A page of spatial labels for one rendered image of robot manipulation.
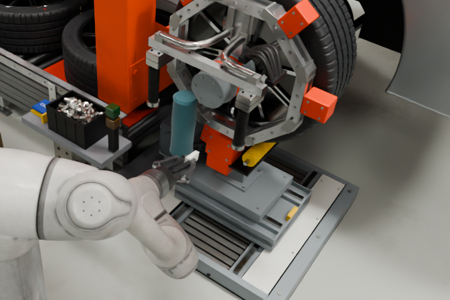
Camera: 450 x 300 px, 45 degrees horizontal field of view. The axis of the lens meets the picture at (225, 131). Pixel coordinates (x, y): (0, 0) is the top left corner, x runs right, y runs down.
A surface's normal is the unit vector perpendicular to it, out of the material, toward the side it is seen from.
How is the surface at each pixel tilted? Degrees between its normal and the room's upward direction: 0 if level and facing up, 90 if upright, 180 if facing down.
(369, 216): 0
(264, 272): 0
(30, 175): 19
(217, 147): 90
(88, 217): 42
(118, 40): 90
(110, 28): 90
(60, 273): 0
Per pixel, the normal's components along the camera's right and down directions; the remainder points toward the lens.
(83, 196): 0.29, -0.04
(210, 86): -0.54, 0.48
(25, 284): 0.64, 0.58
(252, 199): 0.11, -0.77
